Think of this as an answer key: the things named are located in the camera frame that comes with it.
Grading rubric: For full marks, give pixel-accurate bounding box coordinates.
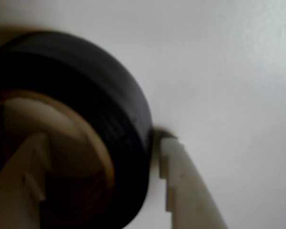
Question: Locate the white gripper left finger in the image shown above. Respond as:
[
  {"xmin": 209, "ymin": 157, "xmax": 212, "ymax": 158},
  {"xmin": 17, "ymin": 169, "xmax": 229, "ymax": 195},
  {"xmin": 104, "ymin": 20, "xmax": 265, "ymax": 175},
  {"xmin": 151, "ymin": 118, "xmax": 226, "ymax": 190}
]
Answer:
[{"xmin": 0, "ymin": 132, "xmax": 50, "ymax": 229}]

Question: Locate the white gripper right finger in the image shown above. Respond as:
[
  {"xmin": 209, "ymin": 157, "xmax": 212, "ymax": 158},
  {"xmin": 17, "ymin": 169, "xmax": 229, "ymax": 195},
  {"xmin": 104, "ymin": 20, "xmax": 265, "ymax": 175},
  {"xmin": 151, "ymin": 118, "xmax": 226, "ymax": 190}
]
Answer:
[{"xmin": 158, "ymin": 136, "xmax": 229, "ymax": 229}]

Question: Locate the black tape roll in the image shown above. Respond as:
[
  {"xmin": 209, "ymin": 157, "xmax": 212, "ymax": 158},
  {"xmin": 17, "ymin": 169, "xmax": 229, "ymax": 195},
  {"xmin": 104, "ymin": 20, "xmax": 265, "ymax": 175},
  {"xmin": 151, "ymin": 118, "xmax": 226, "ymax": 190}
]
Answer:
[{"xmin": 0, "ymin": 30, "xmax": 153, "ymax": 229}]

